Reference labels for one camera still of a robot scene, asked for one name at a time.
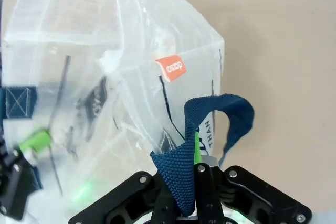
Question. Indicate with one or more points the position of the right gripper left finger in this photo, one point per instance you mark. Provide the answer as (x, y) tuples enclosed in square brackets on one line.
[(123, 197)]

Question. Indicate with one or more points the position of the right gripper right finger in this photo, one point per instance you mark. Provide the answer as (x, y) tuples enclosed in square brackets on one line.
[(262, 197)]

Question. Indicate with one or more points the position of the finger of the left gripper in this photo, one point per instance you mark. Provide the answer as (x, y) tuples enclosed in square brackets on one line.
[(15, 182)]

